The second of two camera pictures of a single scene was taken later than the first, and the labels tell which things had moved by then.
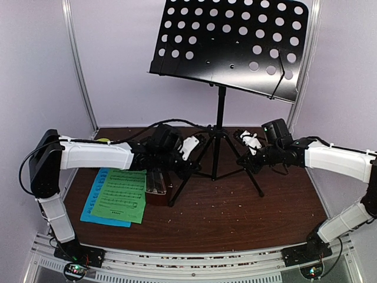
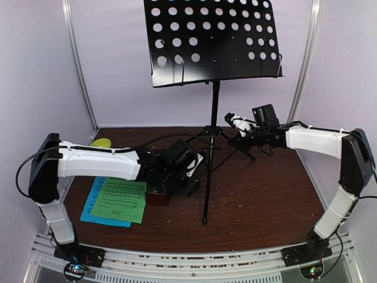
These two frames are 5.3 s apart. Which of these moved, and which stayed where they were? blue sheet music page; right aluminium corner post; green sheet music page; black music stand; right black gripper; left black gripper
Moved: right black gripper; left black gripper; black music stand
Stayed: blue sheet music page; green sheet music page; right aluminium corner post
